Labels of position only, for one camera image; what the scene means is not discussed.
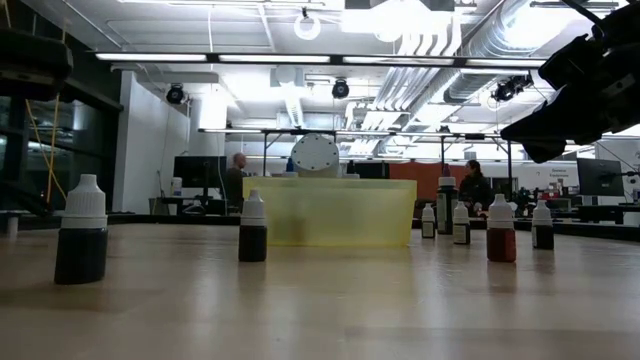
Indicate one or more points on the white perforated cylinder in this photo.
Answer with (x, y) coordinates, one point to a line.
(315, 155)

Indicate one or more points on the person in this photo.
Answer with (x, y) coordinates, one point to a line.
(475, 192)
(235, 185)

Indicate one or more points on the tall bottle with black tip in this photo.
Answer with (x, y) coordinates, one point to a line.
(350, 175)

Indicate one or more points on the small red dropper bottle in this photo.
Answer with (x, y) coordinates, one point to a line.
(501, 240)

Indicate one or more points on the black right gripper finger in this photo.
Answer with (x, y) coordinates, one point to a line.
(555, 115)
(560, 137)

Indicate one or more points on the white jug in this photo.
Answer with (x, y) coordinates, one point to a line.
(176, 186)

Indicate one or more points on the orange partition panel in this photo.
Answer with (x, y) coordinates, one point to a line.
(420, 180)

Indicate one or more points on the tall bottle with blue tip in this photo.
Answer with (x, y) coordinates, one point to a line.
(289, 167)

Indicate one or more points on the black background workbench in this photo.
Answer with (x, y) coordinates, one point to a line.
(600, 212)

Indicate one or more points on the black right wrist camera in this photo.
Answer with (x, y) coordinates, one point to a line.
(570, 62)

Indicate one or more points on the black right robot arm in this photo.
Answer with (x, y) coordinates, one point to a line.
(622, 25)

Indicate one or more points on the black ceiling spotlight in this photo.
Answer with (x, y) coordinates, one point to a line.
(510, 87)
(340, 89)
(175, 94)

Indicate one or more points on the overhead light bar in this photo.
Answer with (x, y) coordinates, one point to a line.
(275, 58)

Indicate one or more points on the tall bottle with purple tip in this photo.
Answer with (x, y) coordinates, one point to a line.
(446, 205)

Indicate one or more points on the small green dropper bottle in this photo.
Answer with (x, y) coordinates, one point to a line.
(461, 225)

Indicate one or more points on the small white post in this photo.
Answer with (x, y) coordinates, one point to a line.
(12, 225)

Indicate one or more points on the black computer monitor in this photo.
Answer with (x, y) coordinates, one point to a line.
(600, 177)
(200, 171)

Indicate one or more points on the yellow translucent plastic bin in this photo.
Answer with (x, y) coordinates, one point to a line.
(340, 215)

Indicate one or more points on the black background rig frame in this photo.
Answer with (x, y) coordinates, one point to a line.
(280, 132)

